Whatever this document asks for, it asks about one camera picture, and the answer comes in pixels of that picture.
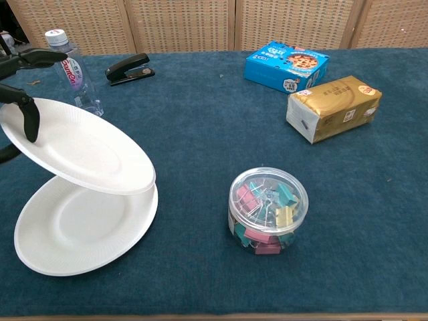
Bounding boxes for clear tub of binder clips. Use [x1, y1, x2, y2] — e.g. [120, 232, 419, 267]
[228, 167, 310, 256]

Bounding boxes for gold tissue pack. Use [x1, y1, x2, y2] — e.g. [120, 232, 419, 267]
[286, 75, 383, 145]

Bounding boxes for white paper plate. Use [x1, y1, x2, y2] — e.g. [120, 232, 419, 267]
[0, 96, 157, 196]
[13, 175, 159, 277]

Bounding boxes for dark blue table cloth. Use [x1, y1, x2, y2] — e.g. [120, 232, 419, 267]
[0, 48, 428, 317]

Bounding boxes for silver and black left robot hand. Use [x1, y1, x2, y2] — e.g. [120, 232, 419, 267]
[0, 48, 68, 165]

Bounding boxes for blue cookie box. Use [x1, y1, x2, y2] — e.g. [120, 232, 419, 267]
[243, 40, 330, 94]

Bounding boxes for black stapler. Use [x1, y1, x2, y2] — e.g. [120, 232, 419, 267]
[104, 52, 156, 87]

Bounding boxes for clear plastic water bottle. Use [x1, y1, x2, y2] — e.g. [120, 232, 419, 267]
[44, 29, 104, 117]

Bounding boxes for woven wicker folding screen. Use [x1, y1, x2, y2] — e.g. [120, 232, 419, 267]
[6, 0, 428, 56]

